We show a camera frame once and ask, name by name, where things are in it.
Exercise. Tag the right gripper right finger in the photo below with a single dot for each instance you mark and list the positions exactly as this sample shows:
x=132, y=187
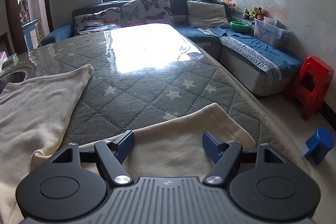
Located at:
x=225, y=156

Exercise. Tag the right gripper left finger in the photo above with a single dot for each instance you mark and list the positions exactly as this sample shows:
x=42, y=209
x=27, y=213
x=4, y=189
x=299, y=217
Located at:
x=110, y=156

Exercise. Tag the cream beige garment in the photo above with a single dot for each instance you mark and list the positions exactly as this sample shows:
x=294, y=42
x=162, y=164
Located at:
x=35, y=115

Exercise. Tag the grey quilted star tablecloth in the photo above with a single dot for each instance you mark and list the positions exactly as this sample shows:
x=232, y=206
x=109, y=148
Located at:
x=145, y=75

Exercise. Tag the blue plastic stool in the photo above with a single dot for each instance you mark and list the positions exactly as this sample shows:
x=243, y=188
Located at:
x=319, y=144

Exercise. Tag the blue cloth on sofa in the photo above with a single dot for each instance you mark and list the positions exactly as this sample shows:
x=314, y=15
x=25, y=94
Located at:
x=276, y=64

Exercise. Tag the red plastic stool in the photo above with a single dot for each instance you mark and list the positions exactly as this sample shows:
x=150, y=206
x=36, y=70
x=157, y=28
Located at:
x=311, y=85

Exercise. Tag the round black induction cooktop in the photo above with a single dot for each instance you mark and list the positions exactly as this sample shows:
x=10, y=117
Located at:
x=13, y=77

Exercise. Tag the green plastic bowl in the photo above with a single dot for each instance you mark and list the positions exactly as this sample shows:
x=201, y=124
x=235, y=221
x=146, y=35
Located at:
x=239, y=26

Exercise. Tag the clear plastic storage box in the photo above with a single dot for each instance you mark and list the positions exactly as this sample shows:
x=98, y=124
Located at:
x=270, y=34

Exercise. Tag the left butterfly pillow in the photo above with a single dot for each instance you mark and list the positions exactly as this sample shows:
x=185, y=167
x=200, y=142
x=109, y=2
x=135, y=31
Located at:
x=104, y=20

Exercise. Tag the butterfly pillow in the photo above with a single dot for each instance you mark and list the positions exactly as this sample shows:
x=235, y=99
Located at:
x=139, y=12
x=104, y=20

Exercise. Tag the plain beige pillow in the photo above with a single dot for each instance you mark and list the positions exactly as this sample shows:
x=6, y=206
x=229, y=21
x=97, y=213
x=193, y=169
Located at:
x=206, y=15

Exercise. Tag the small green card box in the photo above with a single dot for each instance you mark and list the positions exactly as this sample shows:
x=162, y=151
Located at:
x=7, y=60

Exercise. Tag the brown plush toys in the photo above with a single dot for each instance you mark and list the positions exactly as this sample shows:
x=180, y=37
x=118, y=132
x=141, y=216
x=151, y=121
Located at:
x=255, y=13

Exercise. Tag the blue white small cabinet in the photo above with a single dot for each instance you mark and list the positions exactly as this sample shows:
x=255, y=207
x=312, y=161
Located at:
x=31, y=34

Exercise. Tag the right butterfly pillow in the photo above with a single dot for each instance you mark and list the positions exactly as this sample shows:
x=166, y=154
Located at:
x=139, y=12

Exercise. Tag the colourful plush toy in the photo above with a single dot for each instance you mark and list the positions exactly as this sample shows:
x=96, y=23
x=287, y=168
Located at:
x=229, y=3

